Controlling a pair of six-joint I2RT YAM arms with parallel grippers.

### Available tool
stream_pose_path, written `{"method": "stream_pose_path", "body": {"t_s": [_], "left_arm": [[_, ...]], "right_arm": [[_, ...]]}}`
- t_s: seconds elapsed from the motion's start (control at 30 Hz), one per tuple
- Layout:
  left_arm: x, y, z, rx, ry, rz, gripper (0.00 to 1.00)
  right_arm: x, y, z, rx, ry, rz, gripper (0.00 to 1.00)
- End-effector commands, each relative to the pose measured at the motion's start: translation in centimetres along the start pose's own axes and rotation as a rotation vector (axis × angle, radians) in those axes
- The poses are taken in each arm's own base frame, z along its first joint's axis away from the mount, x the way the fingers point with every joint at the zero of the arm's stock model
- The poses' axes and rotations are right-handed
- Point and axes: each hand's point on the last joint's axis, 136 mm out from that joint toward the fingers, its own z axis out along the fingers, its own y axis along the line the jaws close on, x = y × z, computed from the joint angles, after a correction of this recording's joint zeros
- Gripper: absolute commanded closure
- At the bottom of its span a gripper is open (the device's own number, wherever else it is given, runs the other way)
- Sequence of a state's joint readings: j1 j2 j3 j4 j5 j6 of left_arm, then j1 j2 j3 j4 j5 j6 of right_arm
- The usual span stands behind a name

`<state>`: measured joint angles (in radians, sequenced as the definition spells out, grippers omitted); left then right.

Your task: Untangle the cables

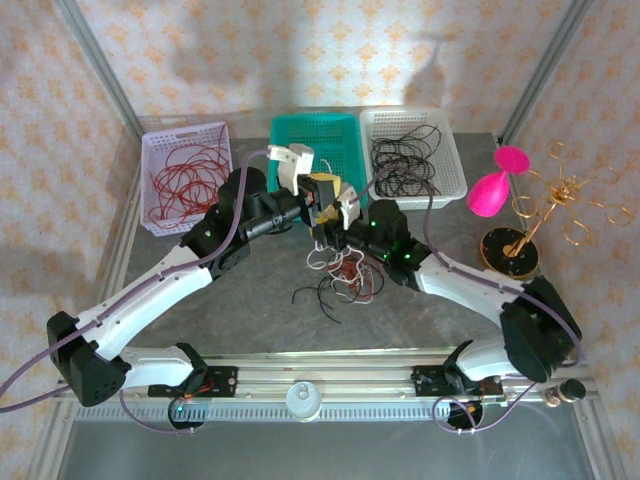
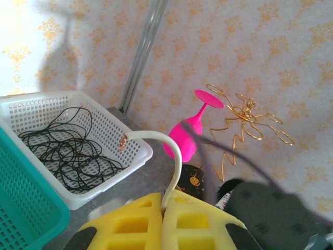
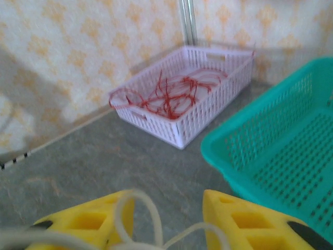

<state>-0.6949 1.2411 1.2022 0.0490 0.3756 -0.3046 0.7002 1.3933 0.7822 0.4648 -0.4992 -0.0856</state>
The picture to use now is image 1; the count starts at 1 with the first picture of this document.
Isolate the thin red cable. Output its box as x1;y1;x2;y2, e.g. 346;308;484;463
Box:
324;252;371;296

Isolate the thin black cable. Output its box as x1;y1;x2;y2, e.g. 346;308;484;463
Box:
292;258;386;324

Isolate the teal plastic basket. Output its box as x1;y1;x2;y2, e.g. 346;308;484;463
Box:
266;113;369;204

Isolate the white plastic basket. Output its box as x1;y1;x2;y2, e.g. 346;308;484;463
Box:
358;107;469;210

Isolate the pink plastic goblet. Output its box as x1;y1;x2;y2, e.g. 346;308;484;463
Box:
467;144;531;219

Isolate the lilac plastic basket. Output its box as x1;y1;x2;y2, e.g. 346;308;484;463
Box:
140;121;236;237

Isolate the white round knob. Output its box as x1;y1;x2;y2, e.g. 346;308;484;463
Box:
284;380;324;424

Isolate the small dark bottle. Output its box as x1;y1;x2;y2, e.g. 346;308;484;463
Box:
542;378;587;406

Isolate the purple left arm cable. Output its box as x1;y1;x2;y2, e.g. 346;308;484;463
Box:
0;148;274;414

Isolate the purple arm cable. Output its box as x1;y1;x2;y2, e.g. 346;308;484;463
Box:
352;167;586;369
0;148;274;414

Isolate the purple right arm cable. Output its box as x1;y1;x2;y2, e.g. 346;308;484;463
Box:
352;167;586;369

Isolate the black cable bundle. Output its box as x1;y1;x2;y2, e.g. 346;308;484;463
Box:
373;124;444;199

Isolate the red cable bundle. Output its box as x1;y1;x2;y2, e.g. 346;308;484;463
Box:
148;144;234;224

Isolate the gold wire glass stand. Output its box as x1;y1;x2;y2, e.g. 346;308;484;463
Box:
479;141;634;280

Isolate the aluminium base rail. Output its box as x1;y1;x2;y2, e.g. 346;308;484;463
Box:
122;352;599;404

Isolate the grey slotted cable duct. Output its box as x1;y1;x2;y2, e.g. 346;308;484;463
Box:
74;402;506;422

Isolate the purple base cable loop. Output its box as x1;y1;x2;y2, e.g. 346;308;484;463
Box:
119;389;201;435
432;384;534;437

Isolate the aluminium frame post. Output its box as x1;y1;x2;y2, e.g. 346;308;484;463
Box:
497;0;596;146
52;0;146;149

